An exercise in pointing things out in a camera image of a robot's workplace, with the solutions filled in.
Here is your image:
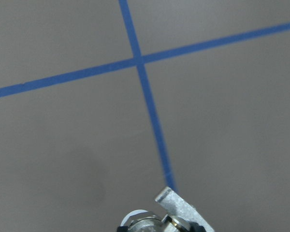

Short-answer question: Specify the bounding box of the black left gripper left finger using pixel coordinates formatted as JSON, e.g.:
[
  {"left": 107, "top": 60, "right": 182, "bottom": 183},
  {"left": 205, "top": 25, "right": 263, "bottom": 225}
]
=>
[{"left": 116, "top": 226, "right": 128, "bottom": 232}]

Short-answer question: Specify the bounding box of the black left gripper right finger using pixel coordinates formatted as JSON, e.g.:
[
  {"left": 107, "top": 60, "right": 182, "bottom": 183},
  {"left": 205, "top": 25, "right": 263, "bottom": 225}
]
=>
[{"left": 192, "top": 222, "right": 205, "bottom": 232}]

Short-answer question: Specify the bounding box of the white PPR valve with handle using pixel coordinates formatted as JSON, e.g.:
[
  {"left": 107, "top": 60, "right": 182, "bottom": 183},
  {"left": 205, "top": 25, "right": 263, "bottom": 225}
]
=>
[{"left": 119, "top": 187, "right": 215, "bottom": 232}]

